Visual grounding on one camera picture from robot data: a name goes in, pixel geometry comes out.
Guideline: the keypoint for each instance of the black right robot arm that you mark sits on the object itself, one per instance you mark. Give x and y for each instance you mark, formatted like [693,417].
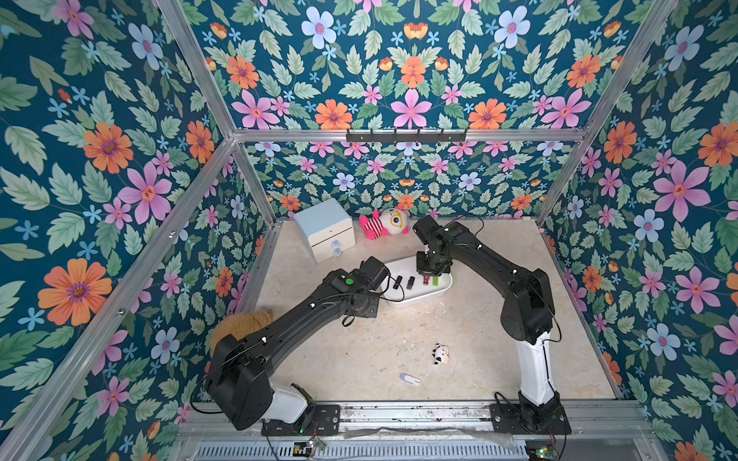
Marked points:
[528,314]

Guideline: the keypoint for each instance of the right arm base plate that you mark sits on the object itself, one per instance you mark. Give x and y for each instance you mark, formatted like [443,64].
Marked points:
[518,419]

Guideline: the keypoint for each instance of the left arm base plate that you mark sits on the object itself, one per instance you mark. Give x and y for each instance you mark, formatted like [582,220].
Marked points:
[320,420]

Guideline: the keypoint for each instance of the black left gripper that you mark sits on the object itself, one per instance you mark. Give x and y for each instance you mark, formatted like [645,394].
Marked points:
[373,309]

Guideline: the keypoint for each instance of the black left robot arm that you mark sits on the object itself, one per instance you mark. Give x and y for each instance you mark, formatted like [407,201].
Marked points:
[239,378]

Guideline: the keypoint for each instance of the white mini drawer cabinet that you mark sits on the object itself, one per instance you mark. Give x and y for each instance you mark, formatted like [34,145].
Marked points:
[328,230]

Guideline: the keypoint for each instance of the black hook rail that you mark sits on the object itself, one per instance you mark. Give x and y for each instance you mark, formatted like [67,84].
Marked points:
[412,136]

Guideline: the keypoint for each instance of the small cow plush toy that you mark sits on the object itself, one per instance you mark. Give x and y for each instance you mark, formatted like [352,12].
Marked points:
[441,354]

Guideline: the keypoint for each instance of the brown teddy bear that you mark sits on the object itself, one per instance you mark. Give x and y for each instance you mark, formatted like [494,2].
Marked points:
[240,325]

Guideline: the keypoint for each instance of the white blue usb drive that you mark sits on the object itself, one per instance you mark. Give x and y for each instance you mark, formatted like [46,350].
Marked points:
[412,380]

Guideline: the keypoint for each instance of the white plastic storage box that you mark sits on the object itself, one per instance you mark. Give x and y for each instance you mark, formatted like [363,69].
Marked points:
[402,297]

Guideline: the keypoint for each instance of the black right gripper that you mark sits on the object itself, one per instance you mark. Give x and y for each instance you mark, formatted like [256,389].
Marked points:
[430,268]

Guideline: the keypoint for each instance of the pink striped plush toy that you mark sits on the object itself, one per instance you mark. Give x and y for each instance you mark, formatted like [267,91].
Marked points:
[385,223]

